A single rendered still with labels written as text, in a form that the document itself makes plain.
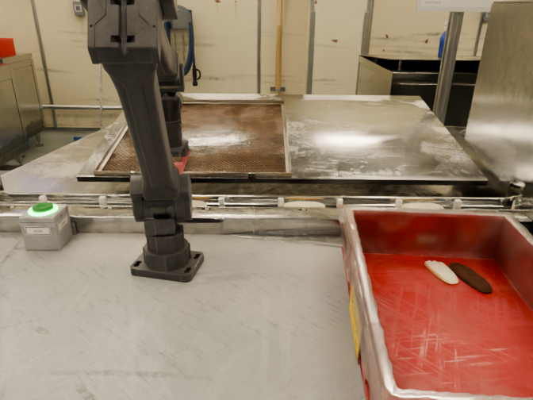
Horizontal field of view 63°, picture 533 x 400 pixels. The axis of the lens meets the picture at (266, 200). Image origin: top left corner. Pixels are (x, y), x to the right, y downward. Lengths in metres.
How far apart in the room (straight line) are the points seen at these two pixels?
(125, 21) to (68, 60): 4.54
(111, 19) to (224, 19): 4.12
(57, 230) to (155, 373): 0.43
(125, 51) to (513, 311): 0.71
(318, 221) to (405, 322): 0.31
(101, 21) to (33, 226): 0.54
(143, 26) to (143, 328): 0.44
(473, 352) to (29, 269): 0.78
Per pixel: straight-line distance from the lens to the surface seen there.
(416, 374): 0.67
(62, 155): 1.61
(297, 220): 0.95
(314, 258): 0.89
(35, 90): 4.75
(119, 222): 1.00
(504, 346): 0.77
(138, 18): 0.54
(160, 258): 0.81
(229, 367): 0.65
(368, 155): 1.25
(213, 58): 4.69
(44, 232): 0.98
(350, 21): 4.41
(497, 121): 1.26
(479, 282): 0.88
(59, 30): 5.07
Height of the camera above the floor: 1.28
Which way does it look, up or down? 24 degrees down
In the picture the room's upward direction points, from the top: 1 degrees clockwise
